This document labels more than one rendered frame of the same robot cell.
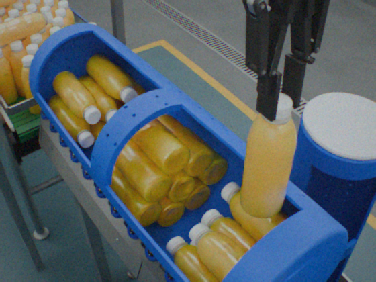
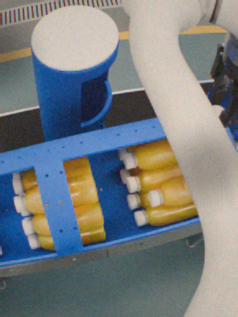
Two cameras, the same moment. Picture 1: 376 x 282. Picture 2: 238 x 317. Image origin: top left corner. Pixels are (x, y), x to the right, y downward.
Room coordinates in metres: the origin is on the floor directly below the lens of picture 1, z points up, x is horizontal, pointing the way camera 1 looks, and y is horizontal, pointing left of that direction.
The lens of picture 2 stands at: (0.56, 0.33, 2.21)
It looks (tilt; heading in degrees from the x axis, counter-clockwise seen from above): 69 degrees down; 281
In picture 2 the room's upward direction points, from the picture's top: 11 degrees clockwise
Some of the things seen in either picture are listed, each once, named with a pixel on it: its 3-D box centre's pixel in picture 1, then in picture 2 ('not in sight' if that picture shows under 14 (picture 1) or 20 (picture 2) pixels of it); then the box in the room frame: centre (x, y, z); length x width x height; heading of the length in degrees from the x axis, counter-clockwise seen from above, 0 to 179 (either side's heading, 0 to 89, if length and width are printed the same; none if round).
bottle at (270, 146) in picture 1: (268, 160); not in sight; (0.47, -0.11, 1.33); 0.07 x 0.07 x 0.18
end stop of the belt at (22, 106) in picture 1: (65, 87); not in sight; (1.18, 0.39, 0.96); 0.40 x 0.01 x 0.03; 126
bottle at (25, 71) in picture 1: (33, 86); not in sight; (1.16, 0.49, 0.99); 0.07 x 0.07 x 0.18
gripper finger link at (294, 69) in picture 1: (293, 81); (216, 98); (0.48, -0.13, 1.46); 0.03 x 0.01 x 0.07; 36
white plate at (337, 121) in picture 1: (350, 123); (73, 35); (0.92, -0.44, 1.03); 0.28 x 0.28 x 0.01
